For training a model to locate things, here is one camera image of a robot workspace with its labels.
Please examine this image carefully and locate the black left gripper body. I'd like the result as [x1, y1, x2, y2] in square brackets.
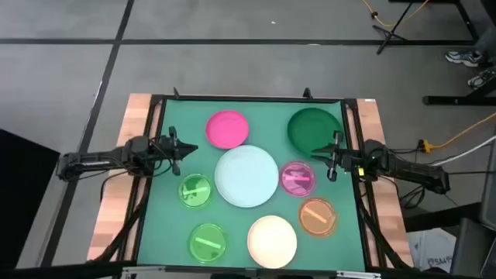
[154, 126, 183, 177]

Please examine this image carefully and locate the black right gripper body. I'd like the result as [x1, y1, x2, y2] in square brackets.
[327, 130, 365, 182]

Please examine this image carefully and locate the dark green plastic plate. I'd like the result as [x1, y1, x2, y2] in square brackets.
[287, 107, 344, 158]

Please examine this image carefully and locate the clear pink plastic plate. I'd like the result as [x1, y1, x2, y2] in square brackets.
[279, 160, 316, 198]

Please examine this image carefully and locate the opaque pink plastic plate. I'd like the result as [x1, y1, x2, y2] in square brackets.
[205, 109, 250, 150]

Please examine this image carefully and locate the clear green plastic plate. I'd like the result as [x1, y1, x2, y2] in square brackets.
[187, 222, 228, 264]
[177, 173, 214, 209]

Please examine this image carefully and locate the clear orange plastic plate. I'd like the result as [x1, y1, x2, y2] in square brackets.
[298, 197, 338, 237]

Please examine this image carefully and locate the cream plastic plate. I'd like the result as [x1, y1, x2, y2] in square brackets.
[246, 215, 298, 269]

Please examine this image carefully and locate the large pale blue plate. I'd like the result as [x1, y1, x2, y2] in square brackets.
[214, 144, 280, 208]

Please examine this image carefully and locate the green table mat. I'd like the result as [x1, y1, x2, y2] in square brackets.
[137, 98, 367, 272]

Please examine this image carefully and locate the silver aluminium bar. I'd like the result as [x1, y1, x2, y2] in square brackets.
[122, 265, 383, 279]

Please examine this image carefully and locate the white printed bag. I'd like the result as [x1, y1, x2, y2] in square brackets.
[406, 228, 458, 273]

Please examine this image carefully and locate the black metal floor stand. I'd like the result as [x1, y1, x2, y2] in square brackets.
[422, 65, 496, 106]

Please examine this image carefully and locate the black tripod stand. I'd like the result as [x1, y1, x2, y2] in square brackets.
[371, 0, 415, 55]

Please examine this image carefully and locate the grey equipment case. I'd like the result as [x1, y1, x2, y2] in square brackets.
[449, 135, 496, 279]

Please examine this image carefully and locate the black panel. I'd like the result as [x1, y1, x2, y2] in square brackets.
[0, 129, 61, 272]

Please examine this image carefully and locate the person's shoe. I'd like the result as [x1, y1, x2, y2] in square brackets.
[444, 50, 484, 68]
[467, 73, 490, 90]

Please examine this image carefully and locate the person's leg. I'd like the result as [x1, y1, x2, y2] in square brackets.
[474, 25, 496, 59]

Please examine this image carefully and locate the black metal table frame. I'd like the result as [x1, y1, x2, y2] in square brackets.
[115, 92, 388, 272]

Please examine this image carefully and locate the black cable bundle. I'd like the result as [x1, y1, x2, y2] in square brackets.
[356, 181, 414, 270]
[92, 170, 150, 264]

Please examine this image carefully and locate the white cable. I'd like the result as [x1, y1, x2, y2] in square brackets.
[429, 135, 496, 167]

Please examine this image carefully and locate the yellow extension cable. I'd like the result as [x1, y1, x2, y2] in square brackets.
[362, 0, 431, 28]
[420, 112, 496, 153]

